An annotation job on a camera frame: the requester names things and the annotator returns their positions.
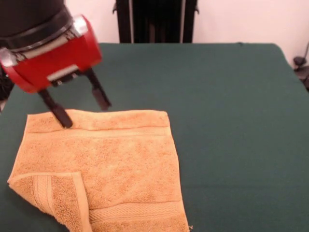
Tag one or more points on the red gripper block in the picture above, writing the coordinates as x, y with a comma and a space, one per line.
48, 65

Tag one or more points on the orange terry towel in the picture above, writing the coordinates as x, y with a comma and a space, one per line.
120, 169

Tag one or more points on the black equipment pile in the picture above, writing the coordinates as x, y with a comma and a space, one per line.
4, 84

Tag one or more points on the dark green tablecloth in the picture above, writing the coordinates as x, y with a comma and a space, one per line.
229, 120

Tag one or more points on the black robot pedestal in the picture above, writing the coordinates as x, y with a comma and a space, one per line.
157, 21

